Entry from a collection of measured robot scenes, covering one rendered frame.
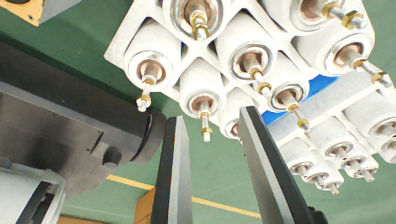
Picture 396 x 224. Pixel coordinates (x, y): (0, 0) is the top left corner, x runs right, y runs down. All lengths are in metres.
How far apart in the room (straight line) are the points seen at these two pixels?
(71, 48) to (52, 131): 0.24
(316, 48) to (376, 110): 0.29
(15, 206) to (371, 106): 0.73
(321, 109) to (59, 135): 0.74
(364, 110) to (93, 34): 0.75
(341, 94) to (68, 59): 0.80
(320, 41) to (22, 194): 0.52
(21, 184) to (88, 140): 0.26
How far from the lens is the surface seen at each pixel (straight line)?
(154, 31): 0.35
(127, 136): 0.56
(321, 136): 0.63
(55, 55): 0.70
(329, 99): 0.64
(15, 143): 0.78
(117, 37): 0.39
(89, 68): 0.68
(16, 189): 0.37
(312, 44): 0.40
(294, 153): 0.64
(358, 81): 0.64
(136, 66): 0.32
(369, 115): 0.62
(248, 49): 0.31
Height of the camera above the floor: 0.52
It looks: 47 degrees down
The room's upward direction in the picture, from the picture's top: 176 degrees clockwise
